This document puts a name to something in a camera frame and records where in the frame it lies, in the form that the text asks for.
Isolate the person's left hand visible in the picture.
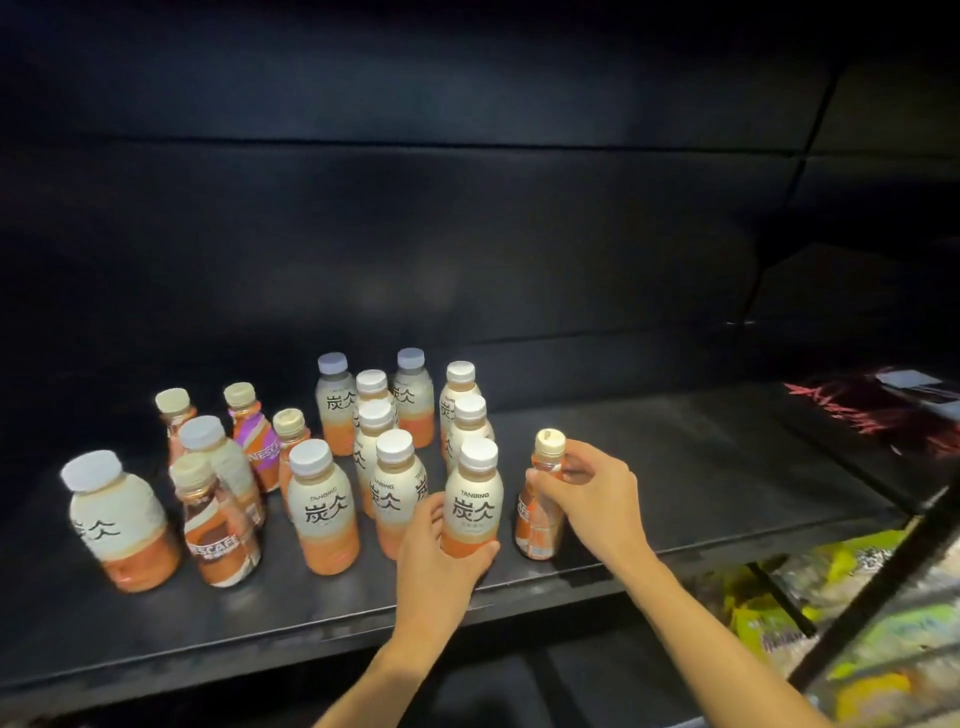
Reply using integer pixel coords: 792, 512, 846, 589
395, 492, 502, 654

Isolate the person's right hand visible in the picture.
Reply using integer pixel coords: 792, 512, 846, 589
524, 438, 654, 579

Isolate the black shelf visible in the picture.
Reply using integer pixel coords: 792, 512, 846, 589
0, 0, 960, 728

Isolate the person's right forearm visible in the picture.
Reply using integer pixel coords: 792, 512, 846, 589
622, 554, 834, 728

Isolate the row of yellow green snack packs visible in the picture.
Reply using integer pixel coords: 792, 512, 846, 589
697, 528, 913, 676

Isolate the row of red packets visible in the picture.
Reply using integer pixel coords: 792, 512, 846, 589
783, 367, 960, 459

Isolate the black metal snack rack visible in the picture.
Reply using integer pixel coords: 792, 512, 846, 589
749, 479, 960, 728

